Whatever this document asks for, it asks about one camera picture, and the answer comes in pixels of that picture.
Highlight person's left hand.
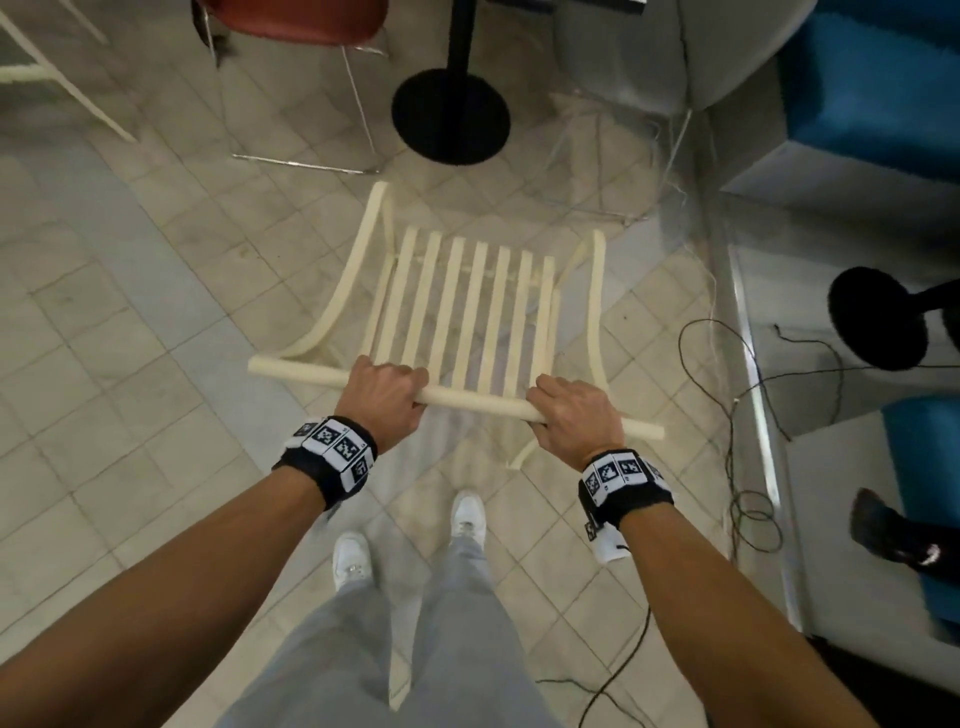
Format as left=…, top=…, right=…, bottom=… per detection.
left=334, top=356, right=431, bottom=455

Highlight person's right hand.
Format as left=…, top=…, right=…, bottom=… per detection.
left=526, top=374, right=627, bottom=473

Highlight cream wooden slatted chair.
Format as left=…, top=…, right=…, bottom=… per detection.
left=247, top=180, right=666, bottom=471

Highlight person's right forearm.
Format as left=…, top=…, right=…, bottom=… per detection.
left=618, top=502, right=880, bottom=728

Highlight person's left forearm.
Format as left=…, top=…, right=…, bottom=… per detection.
left=0, top=465, right=328, bottom=728

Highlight black marker wristband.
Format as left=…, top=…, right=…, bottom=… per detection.
left=271, top=414, right=379, bottom=513
left=576, top=448, right=675, bottom=566

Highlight white sneaker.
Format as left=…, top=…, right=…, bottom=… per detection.
left=331, top=531, right=375, bottom=595
left=449, top=489, right=488, bottom=546

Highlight grey trousers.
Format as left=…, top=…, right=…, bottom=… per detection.
left=217, top=534, right=565, bottom=728

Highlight black round-base stand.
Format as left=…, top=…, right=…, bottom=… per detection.
left=390, top=0, right=513, bottom=167
left=826, top=265, right=960, bottom=373

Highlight blue upholstered seat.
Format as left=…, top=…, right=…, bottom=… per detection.
left=718, top=0, right=960, bottom=241
left=880, top=395, right=960, bottom=648

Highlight red chair with metal legs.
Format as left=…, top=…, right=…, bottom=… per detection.
left=190, top=0, right=392, bottom=176

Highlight thin black floor cable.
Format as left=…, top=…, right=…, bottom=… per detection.
left=677, top=318, right=960, bottom=560

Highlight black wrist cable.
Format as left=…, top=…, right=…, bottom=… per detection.
left=535, top=600, right=655, bottom=728

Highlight white table frame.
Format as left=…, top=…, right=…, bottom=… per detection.
left=0, top=0, right=141, bottom=145

